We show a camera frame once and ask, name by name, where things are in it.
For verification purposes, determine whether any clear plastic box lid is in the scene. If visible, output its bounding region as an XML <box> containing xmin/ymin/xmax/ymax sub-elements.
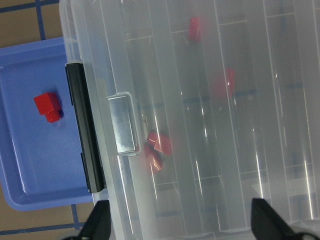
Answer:
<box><xmin>59</xmin><ymin>0</ymin><xmax>320</xmax><ymax>240</ymax></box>

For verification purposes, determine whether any red block front pair left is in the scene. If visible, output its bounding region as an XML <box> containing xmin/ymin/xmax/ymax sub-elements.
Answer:
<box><xmin>144</xmin><ymin>144</ymin><xmax>163</xmax><ymax>174</ymax></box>

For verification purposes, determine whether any red block at back wall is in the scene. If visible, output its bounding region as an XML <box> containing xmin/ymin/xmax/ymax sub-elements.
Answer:
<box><xmin>188</xmin><ymin>17</ymin><xmax>201</xmax><ymax>42</ymax></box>

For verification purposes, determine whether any red block front pair right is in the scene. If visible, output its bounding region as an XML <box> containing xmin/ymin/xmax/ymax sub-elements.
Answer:
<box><xmin>146</xmin><ymin>131</ymin><xmax>172</xmax><ymax>156</ymax></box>

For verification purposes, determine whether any red block with peg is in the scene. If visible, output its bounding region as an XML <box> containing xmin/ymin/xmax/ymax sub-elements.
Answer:
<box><xmin>33</xmin><ymin>92</ymin><xmax>61</xmax><ymax>123</ymax></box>

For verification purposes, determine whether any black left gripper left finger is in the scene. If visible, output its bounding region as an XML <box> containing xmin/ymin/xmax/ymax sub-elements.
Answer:
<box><xmin>78</xmin><ymin>200</ymin><xmax>111</xmax><ymax>240</ymax></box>

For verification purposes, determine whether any blue plastic tray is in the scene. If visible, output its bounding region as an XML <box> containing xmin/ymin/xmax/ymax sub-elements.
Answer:
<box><xmin>0</xmin><ymin>37</ymin><xmax>92</xmax><ymax>211</ymax></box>

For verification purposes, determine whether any black box latch handle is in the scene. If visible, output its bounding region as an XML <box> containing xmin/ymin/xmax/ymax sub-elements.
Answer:
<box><xmin>65</xmin><ymin>62</ymin><xmax>105</xmax><ymax>194</ymax></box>

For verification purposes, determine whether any red block middle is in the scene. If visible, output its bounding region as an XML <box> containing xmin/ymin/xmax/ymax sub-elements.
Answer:
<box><xmin>211</xmin><ymin>67</ymin><xmax>235</xmax><ymax>100</ymax></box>

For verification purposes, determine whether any red block pair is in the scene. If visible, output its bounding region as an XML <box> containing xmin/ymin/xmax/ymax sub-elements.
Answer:
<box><xmin>144</xmin><ymin>144</ymin><xmax>163</xmax><ymax>174</ymax></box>
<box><xmin>146</xmin><ymin>131</ymin><xmax>172</xmax><ymax>156</ymax></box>

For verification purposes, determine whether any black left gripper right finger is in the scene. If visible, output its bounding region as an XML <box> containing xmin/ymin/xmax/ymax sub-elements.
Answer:
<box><xmin>250</xmin><ymin>198</ymin><xmax>301</xmax><ymax>240</ymax></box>

